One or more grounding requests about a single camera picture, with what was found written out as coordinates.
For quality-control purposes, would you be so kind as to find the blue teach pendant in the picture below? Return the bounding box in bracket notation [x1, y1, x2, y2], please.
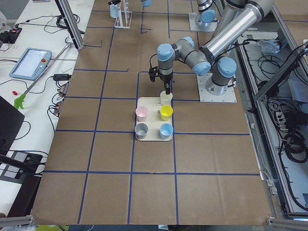
[9, 48, 52, 80]

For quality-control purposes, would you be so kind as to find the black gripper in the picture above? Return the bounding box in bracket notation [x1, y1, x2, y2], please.
[158, 68, 173, 94]

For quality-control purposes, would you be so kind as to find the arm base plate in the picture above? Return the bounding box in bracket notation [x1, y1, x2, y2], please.
[189, 13, 218, 32]
[197, 73, 237, 103]

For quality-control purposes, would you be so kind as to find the grey cup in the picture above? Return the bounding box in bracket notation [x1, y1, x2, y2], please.
[134, 123, 148, 140]

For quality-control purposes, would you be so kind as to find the pink cup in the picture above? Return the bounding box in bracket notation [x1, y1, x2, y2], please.
[135, 106, 149, 122]

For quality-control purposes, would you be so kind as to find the aluminium frame post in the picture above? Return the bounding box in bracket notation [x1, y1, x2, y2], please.
[55, 0, 84, 51]

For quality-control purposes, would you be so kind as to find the cream plastic tray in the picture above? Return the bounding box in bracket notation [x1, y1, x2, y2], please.
[136, 97, 173, 141]

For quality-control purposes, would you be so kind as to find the white wire cup rack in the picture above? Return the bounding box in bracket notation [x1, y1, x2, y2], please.
[114, 0, 132, 29]

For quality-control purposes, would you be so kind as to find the cream white cup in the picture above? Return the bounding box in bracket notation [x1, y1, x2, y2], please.
[160, 90, 173, 106]

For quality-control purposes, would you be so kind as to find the black power adapter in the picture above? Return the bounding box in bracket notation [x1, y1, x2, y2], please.
[53, 74, 72, 81]

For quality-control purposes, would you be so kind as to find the reacher grabber tool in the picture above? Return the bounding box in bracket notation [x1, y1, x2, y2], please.
[14, 42, 73, 110]

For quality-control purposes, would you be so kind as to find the light blue cup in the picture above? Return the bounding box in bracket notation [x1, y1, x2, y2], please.
[160, 123, 173, 139]
[110, 4, 118, 18]

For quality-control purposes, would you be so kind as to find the yellow cup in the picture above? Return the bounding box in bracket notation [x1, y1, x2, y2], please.
[160, 105, 173, 121]

